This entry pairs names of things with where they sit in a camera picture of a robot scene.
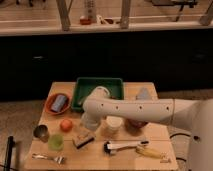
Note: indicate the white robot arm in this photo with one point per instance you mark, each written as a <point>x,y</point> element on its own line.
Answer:
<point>195,116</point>

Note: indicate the green plastic tray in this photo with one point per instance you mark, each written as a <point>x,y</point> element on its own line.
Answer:
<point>85,85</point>

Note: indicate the wooden block eraser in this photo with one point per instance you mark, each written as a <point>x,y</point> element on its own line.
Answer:
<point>82,138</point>

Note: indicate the yellow banana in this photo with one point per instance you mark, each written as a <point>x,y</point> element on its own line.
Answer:
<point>148,152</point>

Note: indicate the black pole stand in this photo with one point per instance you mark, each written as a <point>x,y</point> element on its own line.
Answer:
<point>8,155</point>

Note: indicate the grey-blue can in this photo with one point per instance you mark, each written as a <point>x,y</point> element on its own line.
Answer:
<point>58,103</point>

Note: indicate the red bowl on shelf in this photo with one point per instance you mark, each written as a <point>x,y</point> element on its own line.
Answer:
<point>85,21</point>

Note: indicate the dark red bowl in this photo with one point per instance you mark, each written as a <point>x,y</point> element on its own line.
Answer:
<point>135,125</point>

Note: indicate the metal fork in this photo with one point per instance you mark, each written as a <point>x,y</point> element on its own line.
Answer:
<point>58,159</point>

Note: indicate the white cup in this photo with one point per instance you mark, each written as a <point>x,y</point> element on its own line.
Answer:
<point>113,124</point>

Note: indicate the metal cup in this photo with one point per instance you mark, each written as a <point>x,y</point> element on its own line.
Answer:
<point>42,133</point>

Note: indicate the white handled black brush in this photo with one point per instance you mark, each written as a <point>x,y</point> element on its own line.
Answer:
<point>111,148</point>

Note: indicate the orange plastic bowl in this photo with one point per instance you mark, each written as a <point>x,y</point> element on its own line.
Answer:
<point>51,99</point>

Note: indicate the white bottle on shelf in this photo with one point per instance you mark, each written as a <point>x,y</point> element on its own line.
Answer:
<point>90,6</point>

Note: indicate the grey triangular cloth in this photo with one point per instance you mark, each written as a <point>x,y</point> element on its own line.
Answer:
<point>143,94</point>

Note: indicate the green plastic cup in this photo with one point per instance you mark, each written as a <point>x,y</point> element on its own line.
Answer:
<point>55,142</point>

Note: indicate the orange fruit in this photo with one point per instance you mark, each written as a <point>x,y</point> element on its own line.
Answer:
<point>66,125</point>

